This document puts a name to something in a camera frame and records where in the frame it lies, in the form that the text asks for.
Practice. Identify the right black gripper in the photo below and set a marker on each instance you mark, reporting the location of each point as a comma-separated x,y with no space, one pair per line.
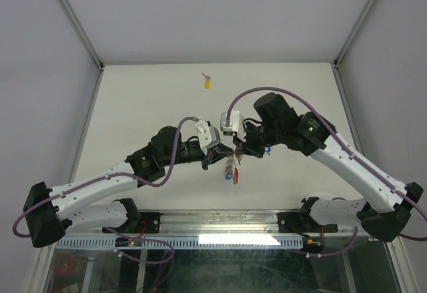
246,147

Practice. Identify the grey slotted cable duct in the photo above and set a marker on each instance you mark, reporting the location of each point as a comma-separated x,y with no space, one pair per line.
202,242

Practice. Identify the aluminium front rail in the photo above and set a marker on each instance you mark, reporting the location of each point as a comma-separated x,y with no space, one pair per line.
181,222

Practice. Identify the yellow tag key far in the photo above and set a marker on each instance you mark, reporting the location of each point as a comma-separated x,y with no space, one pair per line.
207,80

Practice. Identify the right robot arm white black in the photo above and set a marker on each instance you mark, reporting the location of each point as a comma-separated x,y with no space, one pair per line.
385,204

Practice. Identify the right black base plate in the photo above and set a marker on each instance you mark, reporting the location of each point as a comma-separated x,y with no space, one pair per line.
292,222

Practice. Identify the red grey keyring holder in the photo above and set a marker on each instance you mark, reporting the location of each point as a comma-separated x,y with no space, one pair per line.
231,166

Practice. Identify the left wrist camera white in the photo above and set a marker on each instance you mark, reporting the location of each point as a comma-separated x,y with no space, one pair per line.
207,134

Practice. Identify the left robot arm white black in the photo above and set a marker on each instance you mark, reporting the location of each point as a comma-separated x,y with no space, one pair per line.
51,213

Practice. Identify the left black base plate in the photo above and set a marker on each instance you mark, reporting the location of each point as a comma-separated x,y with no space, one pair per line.
145,223

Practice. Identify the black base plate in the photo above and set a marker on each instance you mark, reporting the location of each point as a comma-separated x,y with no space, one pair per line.
292,222
145,223

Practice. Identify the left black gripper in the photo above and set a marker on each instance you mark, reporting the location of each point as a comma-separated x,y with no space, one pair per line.
215,154

